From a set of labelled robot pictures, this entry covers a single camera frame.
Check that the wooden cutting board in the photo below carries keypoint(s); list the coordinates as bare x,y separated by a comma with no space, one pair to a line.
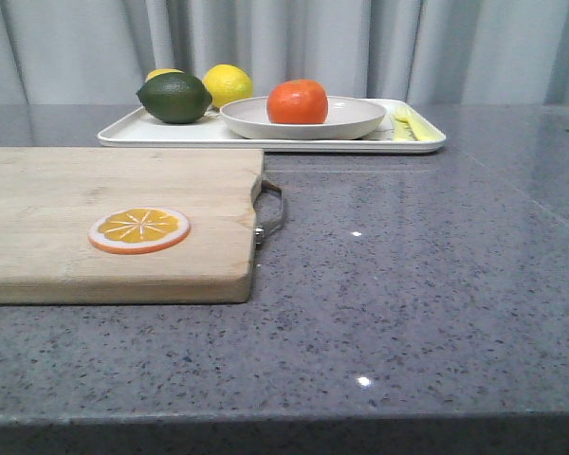
51,197

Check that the metal cutting board handle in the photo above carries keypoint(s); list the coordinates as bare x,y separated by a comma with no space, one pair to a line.
268,209

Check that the yellow plastic fork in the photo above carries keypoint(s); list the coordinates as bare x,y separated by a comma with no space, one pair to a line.
421,128

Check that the orange mandarin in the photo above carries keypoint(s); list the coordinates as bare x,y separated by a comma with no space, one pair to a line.
301,101

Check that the yellow lemon back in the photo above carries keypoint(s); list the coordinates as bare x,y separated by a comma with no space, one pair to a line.
161,71

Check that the yellow plastic spoon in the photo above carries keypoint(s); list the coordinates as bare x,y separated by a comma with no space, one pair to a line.
401,130

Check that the grey curtain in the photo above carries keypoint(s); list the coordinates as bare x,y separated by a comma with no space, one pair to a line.
423,52

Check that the beige round plate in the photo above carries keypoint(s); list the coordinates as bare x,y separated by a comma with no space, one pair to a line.
347,119

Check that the orange slice toy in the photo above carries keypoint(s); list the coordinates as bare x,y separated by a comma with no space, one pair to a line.
139,230

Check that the dark green lime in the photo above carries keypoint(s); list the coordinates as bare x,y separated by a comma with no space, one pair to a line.
175,97

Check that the yellow lemon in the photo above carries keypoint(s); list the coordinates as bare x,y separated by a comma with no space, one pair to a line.
227,83
161,71

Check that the yellow lemon front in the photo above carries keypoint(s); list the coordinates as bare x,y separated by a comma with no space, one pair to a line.
227,83

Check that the white bear print tray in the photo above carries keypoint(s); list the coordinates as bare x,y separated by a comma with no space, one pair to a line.
140,129

